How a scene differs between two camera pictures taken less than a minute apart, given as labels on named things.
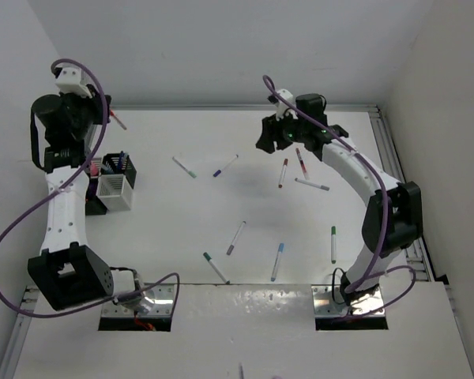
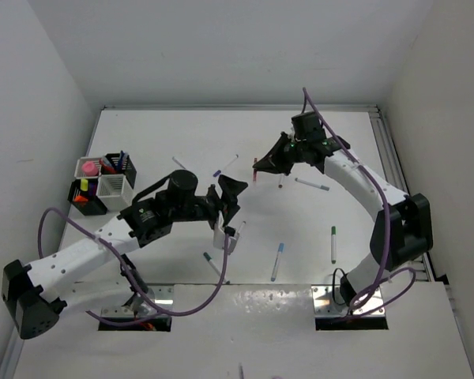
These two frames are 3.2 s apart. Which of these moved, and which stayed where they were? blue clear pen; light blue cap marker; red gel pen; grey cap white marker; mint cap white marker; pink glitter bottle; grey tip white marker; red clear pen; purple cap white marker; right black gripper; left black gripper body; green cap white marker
Moved: right black gripper; red clear pen; red gel pen; left black gripper body
Stayed: light blue cap marker; grey tip white marker; grey cap white marker; pink glitter bottle; purple cap white marker; green cap white marker; blue clear pen; mint cap white marker
